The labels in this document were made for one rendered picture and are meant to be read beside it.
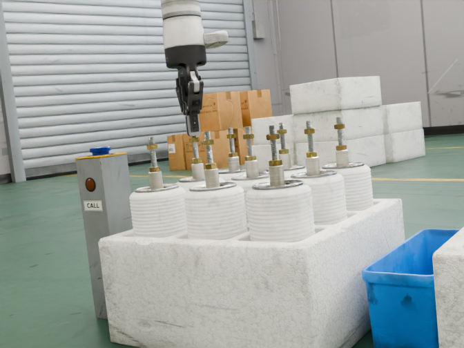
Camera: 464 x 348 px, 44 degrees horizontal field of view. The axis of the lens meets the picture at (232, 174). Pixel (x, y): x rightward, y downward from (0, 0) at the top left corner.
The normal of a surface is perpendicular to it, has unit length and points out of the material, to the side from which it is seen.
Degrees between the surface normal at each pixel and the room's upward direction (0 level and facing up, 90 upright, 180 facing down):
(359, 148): 90
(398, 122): 90
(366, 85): 90
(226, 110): 90
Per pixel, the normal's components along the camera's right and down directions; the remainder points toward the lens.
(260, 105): 0.60, 0.01
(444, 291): -0.56, 0.13
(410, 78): -0.77, 0.14
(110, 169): 0.82, -0.04
